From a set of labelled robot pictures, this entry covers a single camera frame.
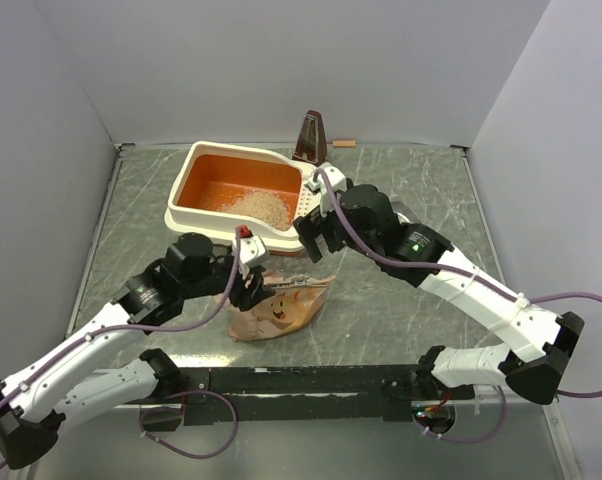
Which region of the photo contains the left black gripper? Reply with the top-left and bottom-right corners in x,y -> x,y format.
181,254 -> 276,310

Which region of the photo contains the peach cat litter bag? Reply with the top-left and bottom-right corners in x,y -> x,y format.
228,271 -> 334,342

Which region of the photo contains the white orange litter box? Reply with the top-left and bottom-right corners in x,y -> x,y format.
164,141 -> 318,256

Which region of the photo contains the wooden ruler with crown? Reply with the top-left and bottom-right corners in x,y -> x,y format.
264,275 -> 335,290

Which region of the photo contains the silver metal scoop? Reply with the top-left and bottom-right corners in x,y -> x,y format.
391,201 -> 414,223

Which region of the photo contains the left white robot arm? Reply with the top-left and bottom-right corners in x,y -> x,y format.
0,226 -> 274,470

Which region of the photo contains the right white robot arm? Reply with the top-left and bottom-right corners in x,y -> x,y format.
294,181 -> 585,405

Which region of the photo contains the clean litter pile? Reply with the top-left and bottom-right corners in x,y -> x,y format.
218,191 -> 291,231

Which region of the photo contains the brown wooden metronome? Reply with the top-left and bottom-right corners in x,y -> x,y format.
292,110 -> 328,166

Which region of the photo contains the small wooden block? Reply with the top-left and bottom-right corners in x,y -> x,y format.
332,140 -> 357,148

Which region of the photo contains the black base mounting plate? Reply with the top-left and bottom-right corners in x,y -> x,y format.
140,364 -> 475,431

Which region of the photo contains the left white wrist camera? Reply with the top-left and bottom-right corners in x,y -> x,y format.
232,235 -> 269,279

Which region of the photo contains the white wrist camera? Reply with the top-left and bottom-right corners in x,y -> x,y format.
304,163 -> 348,217
232,235 -> 269,279

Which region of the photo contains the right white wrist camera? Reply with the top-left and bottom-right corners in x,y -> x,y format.
304,163 -> 348,217

